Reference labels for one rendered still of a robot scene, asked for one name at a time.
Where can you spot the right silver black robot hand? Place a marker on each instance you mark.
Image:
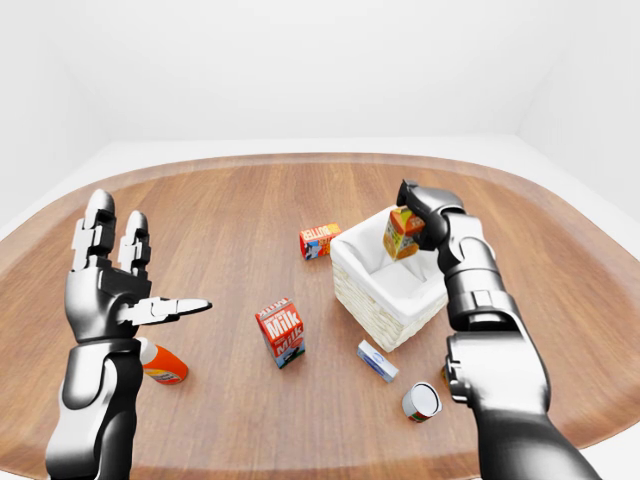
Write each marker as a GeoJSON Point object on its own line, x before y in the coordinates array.
{"type": "Point", "coordinates": [425, 205]}

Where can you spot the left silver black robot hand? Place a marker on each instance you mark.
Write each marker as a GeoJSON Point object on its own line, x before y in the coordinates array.
{"type": "Point", "coordinates": [95, 300]}

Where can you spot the orange juice carton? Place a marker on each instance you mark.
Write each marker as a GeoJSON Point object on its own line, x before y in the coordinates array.
{"type": "Point", "coordinates": [400, 235]}

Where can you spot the right silver black robot arm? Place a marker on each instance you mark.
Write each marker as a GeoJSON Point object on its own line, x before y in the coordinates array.
{"type": "Point", "coordinates": [495, 350]}

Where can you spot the left silver black robot arm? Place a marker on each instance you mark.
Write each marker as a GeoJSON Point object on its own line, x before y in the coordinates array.
{"type": "Point", "coordinates": [95, 400]}

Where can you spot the white woven basket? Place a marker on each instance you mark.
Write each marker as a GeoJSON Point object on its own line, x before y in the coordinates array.
{"type": "Point", "coordinates": [385, 285]}

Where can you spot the orange bottle with white cap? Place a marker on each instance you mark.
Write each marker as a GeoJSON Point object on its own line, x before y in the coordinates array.
{"type": "Point", "coordinates": [165, 365]}

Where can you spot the red butter box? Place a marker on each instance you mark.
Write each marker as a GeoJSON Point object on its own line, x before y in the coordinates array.
{"type": "Point", "coordinates": [320, 241]}

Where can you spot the small white blue box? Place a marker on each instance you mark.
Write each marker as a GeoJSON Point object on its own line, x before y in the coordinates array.
{"type": "Point", "coordinates": [377, 361]}

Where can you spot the small orange object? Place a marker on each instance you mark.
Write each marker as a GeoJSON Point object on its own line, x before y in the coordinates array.
{"type": "Point", "coordinates": [443, 374]}

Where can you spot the red milk carton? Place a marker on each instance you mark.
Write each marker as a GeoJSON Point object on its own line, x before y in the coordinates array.
{"type": "Point", "coordinates": [282, 332]}

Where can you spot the tin can with white lid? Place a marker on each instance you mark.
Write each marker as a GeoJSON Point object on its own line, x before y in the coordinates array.
{"type": "Point", "coordinates": [422, 401]}

